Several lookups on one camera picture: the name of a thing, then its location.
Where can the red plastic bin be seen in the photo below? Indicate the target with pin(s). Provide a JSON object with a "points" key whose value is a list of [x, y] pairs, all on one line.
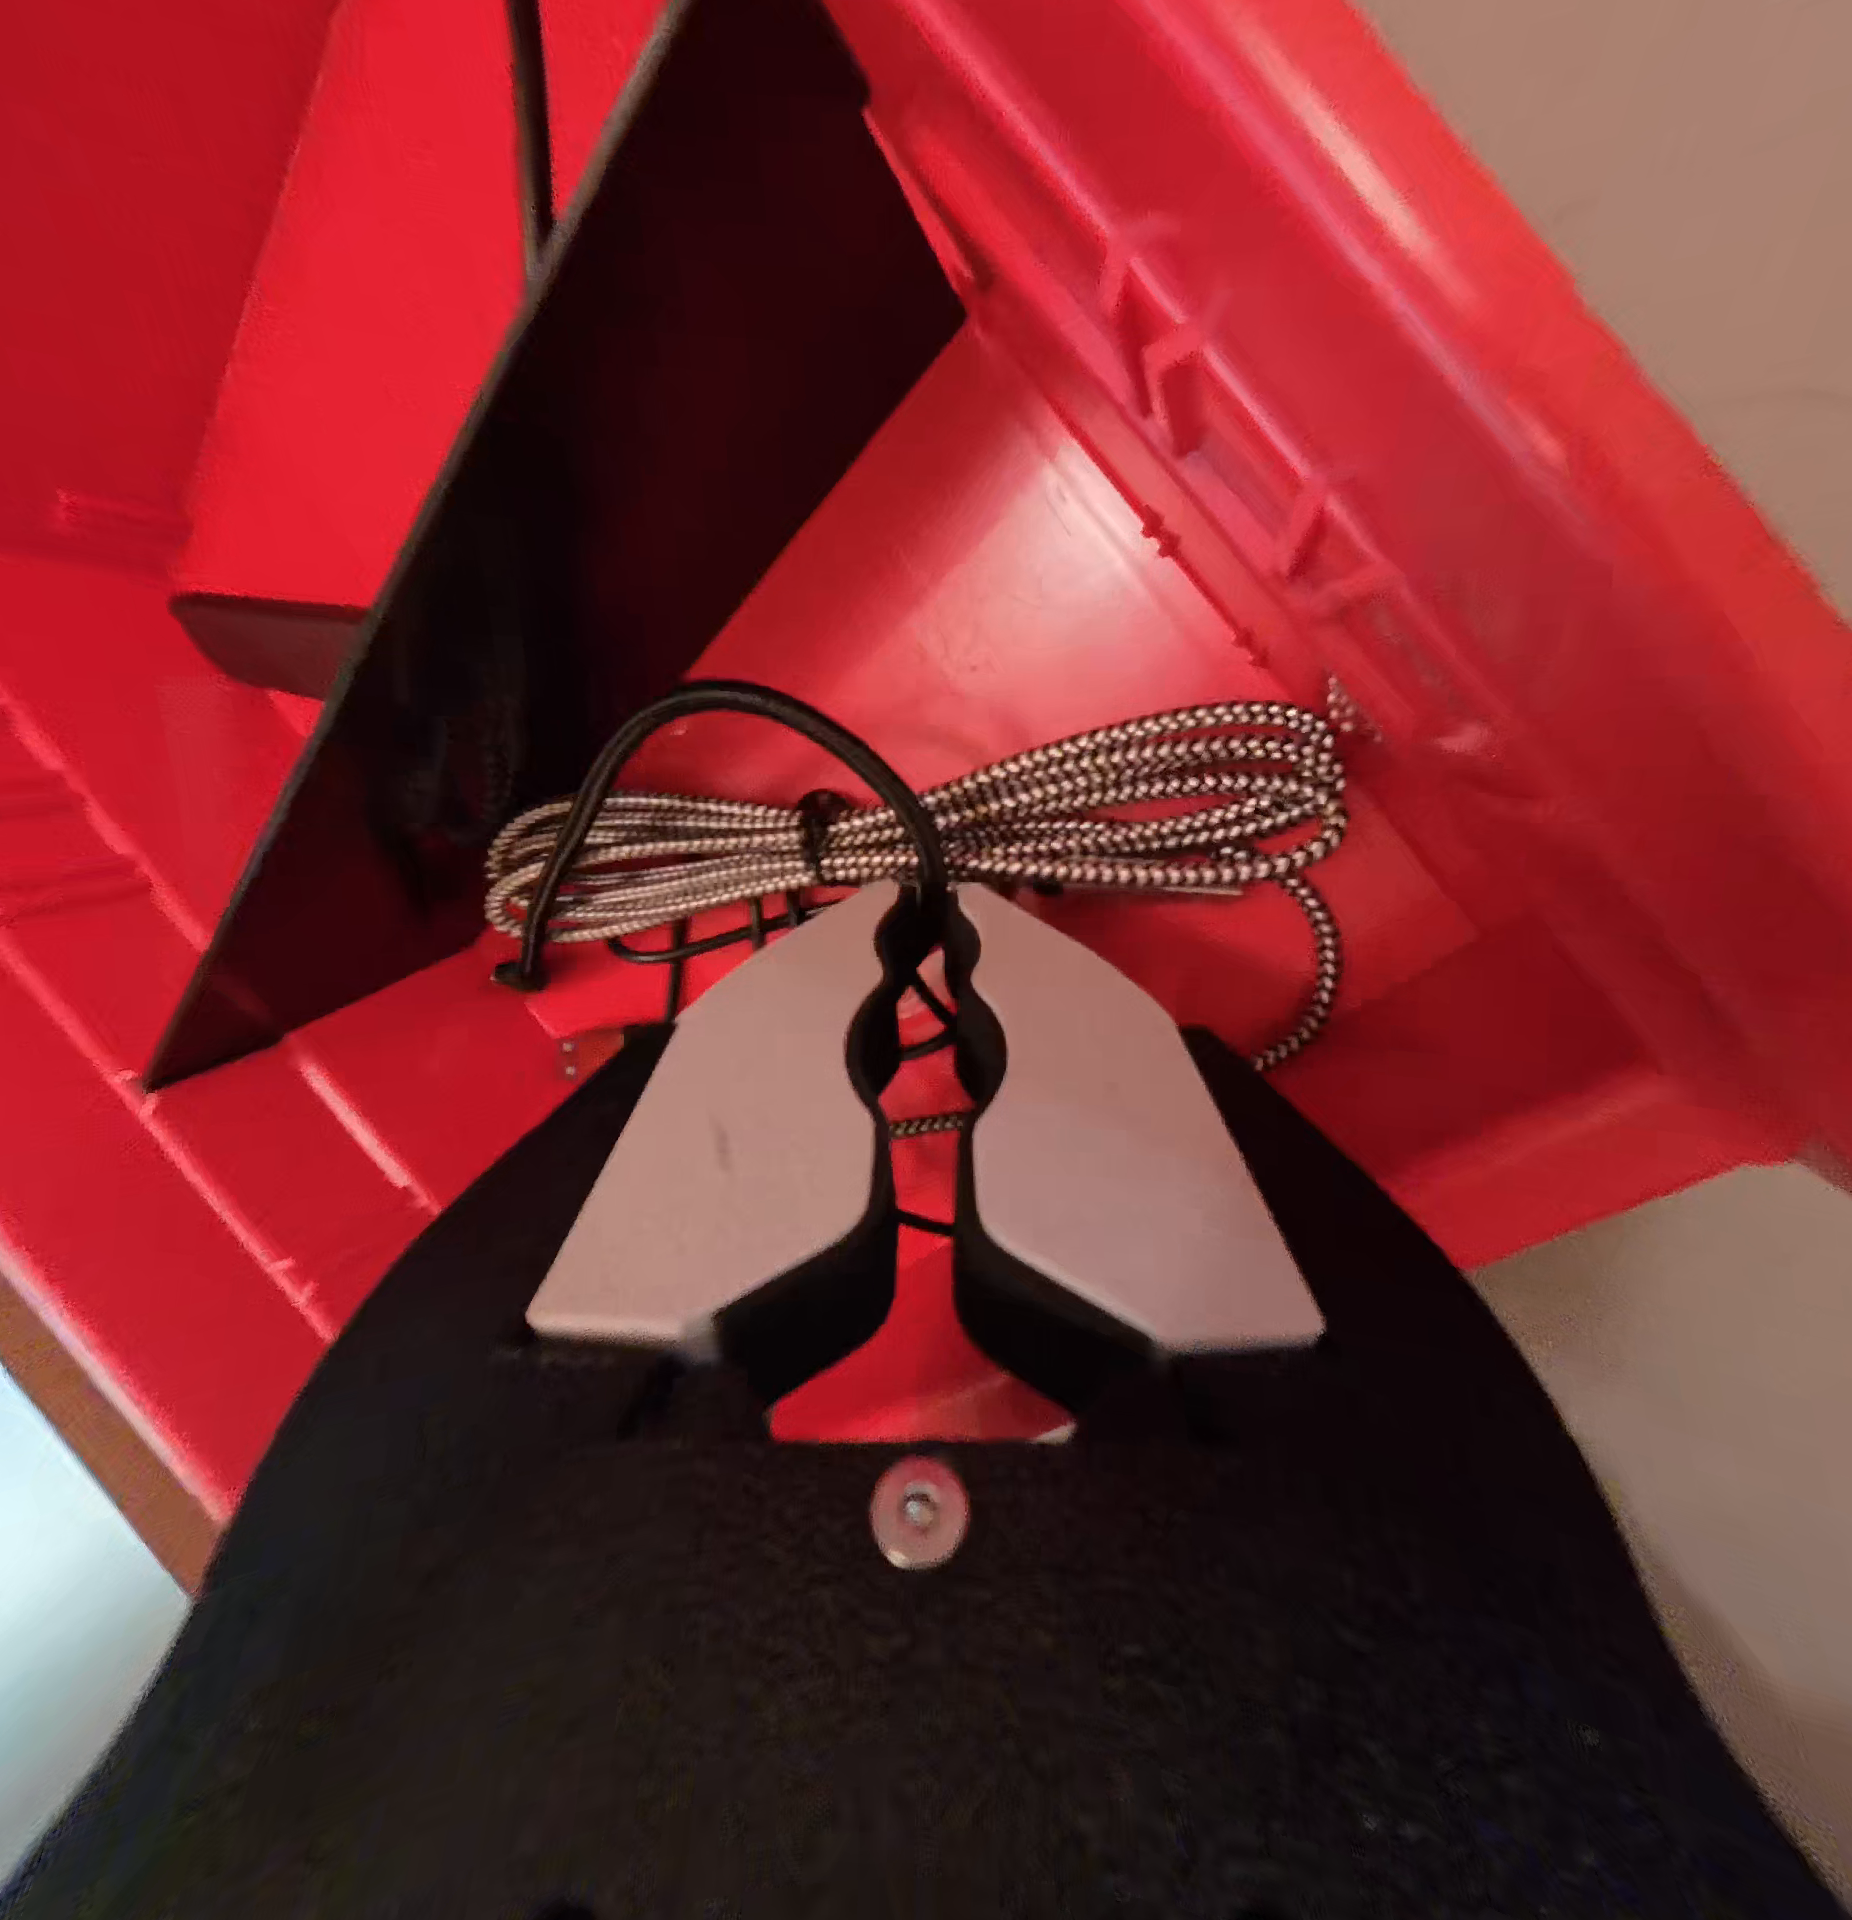
{"points": [[1166, 451]]}

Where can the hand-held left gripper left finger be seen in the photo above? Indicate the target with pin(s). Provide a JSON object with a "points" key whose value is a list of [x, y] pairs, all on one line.
{"points": [[746, 1155]]}

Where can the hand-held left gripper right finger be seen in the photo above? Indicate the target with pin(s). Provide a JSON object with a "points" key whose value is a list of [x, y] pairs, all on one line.
{"points": [[1121, 1170]]}

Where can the black bin divider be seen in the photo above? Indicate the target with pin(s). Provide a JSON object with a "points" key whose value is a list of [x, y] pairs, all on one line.
{"points": [[626, 494]]}

